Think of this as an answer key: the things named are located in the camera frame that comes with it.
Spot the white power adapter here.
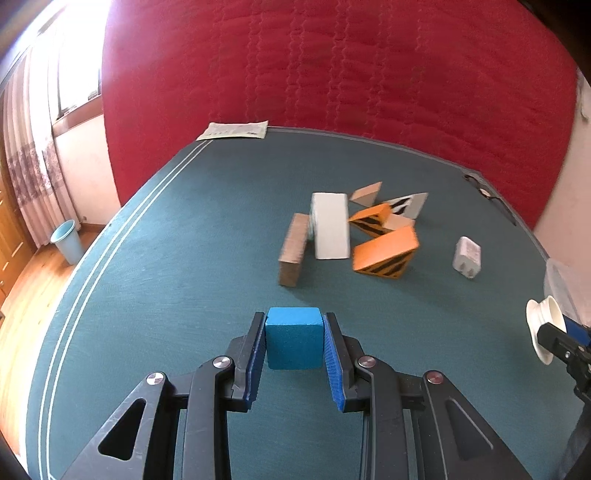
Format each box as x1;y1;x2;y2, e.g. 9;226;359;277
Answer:
452;236;482;279

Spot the blue cube block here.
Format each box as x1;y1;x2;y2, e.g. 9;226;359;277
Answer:
266;307;324;370

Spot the large orange wedge block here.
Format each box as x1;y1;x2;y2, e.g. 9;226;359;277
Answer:
353;226;420;279

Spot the orange striped wedge block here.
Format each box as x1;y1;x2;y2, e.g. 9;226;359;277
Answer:
349;203;392;238

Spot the brown wooden rectangular block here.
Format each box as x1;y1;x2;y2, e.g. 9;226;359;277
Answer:
279;213;310;287

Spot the white rectangular block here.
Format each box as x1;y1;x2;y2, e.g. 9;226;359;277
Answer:
311;192;351;260

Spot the plain wooden cube block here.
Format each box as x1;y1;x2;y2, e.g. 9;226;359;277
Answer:
383;213;415;232

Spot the clear plastic bowl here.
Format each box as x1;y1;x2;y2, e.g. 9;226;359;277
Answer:
544;258;591;327

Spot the teal table mat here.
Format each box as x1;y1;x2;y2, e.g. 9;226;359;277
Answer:
26;128;582;479

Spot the black wristwatch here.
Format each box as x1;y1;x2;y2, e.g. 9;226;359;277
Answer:
463;173;517;226

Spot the white striped wedge block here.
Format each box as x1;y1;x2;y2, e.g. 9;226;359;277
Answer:
386;192;429;220

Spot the light blue waste bin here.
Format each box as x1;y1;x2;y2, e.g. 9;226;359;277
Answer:
50;219;84;265

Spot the plain wooden wedge block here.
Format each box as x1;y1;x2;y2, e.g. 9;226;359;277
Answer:
349;181;383;208

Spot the wooden door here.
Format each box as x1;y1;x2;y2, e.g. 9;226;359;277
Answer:
0;169;35;303

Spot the red quilted blanket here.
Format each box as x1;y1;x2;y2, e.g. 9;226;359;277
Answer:
102;0;577;226

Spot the patterned pink curtain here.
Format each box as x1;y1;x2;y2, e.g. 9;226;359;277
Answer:
2;56;79;247

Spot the white paper sheet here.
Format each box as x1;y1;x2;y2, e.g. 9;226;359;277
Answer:
197;121;269;141

